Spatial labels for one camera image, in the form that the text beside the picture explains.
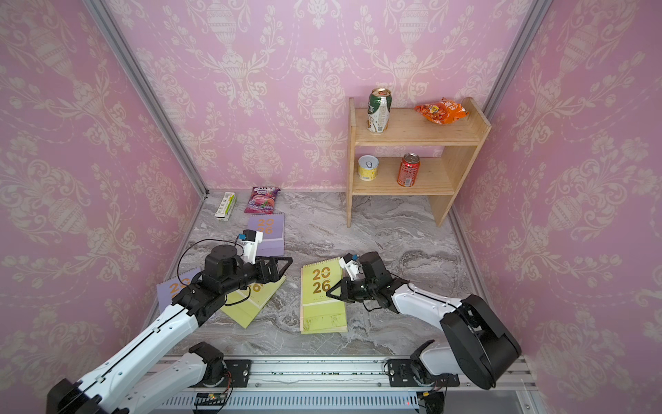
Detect green drink can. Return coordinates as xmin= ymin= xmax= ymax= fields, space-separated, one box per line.
xmin=367 ymin=87 xmax=392 ymax=134

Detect purple calendar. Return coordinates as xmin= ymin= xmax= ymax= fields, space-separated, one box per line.
xmin=156 ymin=268 xmax=200 ymax=312
xmin=247 ymin=214 xmax=285 ymax=257

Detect wooden shelf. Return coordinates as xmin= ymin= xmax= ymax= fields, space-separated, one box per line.
xmin=345 ymin=97 xmax=492 ymax=229

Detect green white gum box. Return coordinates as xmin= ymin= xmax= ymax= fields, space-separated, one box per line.
xmin=214 ymin=191 xmax=236 ymax=221

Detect red soda can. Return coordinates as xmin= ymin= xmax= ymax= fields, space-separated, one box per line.
xmin=397 ymin=153 xmax=421 ymax=187

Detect orange snack bag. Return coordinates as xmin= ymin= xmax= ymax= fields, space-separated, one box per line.
xmin=415 ymin=98 xmax=468 ymax=125

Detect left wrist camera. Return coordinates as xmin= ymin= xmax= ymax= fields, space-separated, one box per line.
xmin=239 ymin=229 xmax=264 ymax=265

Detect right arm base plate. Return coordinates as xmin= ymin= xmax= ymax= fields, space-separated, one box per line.
xmin=384 ymin=359 xmax=460 ymax=389

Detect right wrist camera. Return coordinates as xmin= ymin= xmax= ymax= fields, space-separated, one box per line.
xmin=339 ymin=253 xmax=361 ymax=281

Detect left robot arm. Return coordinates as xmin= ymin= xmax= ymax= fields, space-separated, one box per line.
xmin=46 ymin=243 xmax=293 ymax=413

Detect yellow tin can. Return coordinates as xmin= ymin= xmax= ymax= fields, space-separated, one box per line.
xmin=358 ymin=155 xmax=379 ymax=181

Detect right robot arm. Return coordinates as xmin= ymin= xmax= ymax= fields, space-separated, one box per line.
xmin=327 ymin=252 xmax=522 ymax=390

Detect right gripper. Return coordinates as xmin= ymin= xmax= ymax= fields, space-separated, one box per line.
xmin=327 ymin=278 xmax=379 ymax=303

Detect green calendar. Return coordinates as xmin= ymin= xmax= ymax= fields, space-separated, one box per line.
xmin=221 ymin=276 xmax=286 ymax=329
xmin=300 ymin=258 xmax=348 ymax=335

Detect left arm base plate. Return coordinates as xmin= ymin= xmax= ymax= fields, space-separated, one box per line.
xmin=203 ymin=359 xmax=252 ymax=388

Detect purple candy bag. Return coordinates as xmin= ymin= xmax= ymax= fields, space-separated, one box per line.
xmin=244 ymin=186 xmax=280 ymax=215

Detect small circuit board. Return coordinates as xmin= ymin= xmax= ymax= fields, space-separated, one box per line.
xmin=194 ymin=393 xmax=228 ymax=407

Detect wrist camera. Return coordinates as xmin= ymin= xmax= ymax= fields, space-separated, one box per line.
xmin=239 ymin=229 xmax=264 ymax=265
xmin=339 ymin=253 xmax=361 ymax=281

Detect aluminium front rail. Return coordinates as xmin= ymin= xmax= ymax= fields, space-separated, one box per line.
xmin=143 ymin=355 xmax=546 ymax=413

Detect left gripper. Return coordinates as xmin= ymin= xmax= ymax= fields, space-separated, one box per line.
xmin=221 ymin=255 xmax=294 ymax=296

